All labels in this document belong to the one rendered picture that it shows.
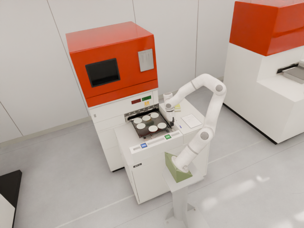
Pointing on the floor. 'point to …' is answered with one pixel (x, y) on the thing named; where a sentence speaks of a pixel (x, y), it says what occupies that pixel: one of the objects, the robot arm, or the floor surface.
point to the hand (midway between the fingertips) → (172, 124)
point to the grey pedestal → (178, 205)
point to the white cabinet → (157, 173)
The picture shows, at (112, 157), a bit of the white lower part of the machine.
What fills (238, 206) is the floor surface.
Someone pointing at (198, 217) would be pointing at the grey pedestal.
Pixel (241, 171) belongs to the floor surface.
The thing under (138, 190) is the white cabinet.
